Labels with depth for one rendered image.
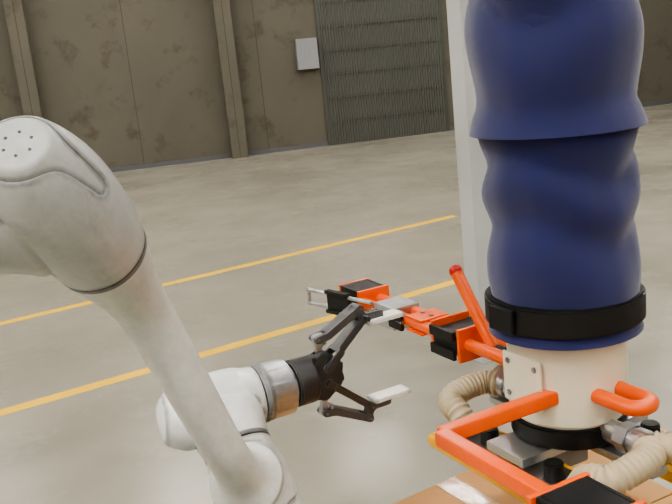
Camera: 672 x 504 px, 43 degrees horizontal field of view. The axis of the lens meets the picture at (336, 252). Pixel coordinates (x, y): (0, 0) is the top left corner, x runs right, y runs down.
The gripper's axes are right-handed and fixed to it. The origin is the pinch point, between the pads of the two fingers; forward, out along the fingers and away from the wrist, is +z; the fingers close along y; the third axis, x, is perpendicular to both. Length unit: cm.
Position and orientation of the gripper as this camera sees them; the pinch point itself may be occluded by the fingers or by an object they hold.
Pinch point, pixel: (397, 352)
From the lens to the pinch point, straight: 143.2
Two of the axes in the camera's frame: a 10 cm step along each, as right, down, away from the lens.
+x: 4.9, 1.5, -8.6
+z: 8.7, -2.0, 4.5
